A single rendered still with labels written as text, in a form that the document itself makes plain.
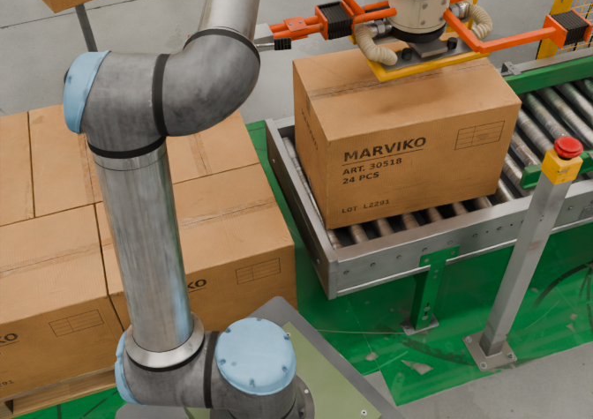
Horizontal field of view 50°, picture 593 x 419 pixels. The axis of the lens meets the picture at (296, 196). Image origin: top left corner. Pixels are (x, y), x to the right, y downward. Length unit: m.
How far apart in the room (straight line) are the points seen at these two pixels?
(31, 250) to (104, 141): 1.34
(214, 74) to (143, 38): 3.19
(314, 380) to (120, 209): 0.70
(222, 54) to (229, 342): 0.58
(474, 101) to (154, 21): 2.64
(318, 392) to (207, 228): 0.83
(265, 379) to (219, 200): 1.10
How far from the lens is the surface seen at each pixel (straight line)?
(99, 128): 0.93
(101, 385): 2.51
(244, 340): 1.25
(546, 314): 2.71
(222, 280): 2.11
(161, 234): 1.04
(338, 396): 1.50
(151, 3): 4.40
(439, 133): 1.95
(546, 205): 1.87
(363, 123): 1.86
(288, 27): 1.74
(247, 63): 0.92
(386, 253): 2.03
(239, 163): 2.33
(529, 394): 2.51
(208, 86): 0.88
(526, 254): 2.03
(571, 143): 1.78
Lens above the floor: 2.16
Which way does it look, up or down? 47 degrees down
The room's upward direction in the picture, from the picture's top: 2 degrees counter-clockwise
